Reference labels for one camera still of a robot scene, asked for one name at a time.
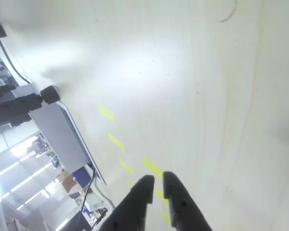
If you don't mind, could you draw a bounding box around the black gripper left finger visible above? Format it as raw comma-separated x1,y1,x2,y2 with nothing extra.
96,175,156,231

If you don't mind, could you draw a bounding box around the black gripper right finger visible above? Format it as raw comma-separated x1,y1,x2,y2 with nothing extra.
162,171,213,231

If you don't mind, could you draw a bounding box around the blue box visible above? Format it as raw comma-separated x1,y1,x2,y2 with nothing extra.
71,167,92,186

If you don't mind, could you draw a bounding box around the brown cardboard box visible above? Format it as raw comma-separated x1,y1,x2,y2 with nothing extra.
56,170,78,193

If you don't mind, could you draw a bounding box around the black webcam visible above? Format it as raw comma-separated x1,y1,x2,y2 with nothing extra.
39,85,61,105

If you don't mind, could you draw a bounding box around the thin white cable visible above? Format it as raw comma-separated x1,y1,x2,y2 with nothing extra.
93,179,117,210

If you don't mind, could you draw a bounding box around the thin black cable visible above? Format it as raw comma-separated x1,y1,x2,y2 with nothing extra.
79,166,97,218

